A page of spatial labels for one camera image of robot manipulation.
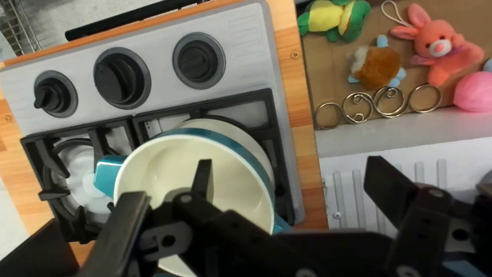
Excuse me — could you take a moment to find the brown plush toy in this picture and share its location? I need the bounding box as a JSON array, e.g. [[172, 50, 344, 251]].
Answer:
[[346, 34, 407, 91]]

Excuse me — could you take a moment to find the green yellow plush toy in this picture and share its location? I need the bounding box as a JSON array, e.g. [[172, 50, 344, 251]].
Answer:
[[297, 0, 372, 44]]

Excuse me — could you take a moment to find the white toy sink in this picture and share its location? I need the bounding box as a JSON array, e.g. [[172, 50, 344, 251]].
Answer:
[[301, 0, 492, 244]]

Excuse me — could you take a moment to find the black oven handle bar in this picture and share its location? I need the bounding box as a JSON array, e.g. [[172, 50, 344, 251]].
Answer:
[[64, 0, 206, 44]]

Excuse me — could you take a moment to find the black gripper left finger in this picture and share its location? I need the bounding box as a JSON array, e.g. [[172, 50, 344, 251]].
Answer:
[[75, 159, 227, 277]]

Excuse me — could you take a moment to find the black stove knob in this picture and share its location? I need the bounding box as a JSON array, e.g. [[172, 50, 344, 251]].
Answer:
[[92, 47, 152, 111], [170, 31, 227, 91], [32, 70, 80, 121]]

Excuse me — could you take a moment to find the cardboard sheet sink liner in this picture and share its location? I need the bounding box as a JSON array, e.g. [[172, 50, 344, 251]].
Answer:
[[298, 0, 492, 133]]

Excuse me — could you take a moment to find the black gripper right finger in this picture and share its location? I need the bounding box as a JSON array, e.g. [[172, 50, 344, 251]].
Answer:
[[363, 156, 475, 277]]

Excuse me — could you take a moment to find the pink ball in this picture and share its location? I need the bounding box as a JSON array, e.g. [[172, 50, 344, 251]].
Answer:
[[452, 70, 492, 114]]

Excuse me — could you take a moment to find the grey stove with black grate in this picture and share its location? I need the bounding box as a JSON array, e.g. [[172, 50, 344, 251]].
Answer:
[[0, 0, 306, 259]]

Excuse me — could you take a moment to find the orange bunny plush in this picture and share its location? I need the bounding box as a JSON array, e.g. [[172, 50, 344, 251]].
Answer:
[[381, 0, 486, 90]]

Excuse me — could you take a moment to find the cream dish with teal handles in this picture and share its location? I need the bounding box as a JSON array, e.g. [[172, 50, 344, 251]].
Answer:
[[92, 117, 293, 277]]

